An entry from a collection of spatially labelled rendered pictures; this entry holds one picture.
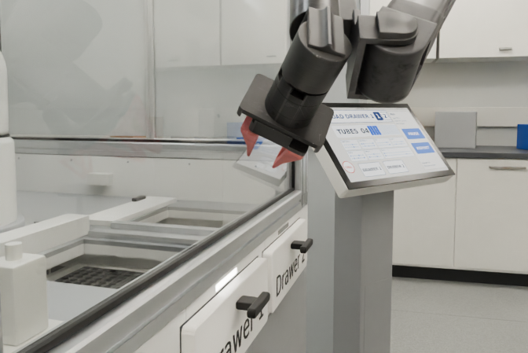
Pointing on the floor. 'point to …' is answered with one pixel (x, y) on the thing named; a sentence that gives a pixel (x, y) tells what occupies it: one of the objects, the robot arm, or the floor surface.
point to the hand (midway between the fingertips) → (264, 155)
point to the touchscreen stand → (363, 273)
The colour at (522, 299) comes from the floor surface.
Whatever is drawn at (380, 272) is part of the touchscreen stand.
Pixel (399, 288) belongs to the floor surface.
